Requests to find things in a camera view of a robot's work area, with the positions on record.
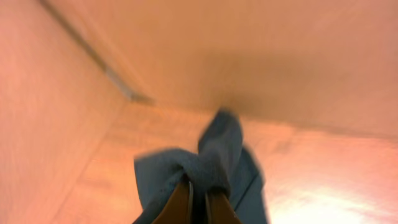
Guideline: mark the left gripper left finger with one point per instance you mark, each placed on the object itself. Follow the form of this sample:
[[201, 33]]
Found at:
[[175, 205]]

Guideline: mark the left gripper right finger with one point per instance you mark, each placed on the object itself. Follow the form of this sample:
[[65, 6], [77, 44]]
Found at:
[[219, 209]]

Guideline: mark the black t-shirt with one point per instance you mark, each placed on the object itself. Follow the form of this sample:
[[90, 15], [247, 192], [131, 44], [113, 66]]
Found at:
[[222, 166]]

